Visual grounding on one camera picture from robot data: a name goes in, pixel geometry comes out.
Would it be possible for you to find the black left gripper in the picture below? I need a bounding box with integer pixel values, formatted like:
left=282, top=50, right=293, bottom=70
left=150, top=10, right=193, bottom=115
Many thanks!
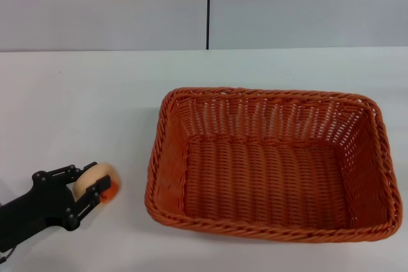
left=0, top=161, right=112, bottom=253

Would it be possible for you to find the round bread bun orange filling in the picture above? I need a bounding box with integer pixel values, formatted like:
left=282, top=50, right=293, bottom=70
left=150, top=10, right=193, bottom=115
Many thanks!
left=73, top=162, right=122, bottom=204

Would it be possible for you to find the orange woven plastic basket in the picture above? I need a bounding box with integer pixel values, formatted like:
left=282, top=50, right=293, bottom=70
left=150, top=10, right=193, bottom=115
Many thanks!
left=143, top=86, right=404, bottom=245

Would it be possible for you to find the thin grey cable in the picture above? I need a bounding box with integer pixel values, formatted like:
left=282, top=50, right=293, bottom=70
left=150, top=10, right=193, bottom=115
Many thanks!
left=0, top=243, right=16, bottom=262

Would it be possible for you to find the black vertical wall strip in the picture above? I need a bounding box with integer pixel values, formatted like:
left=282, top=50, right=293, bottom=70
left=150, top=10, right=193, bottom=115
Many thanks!
left=205, top=0, right=212, bottom=51

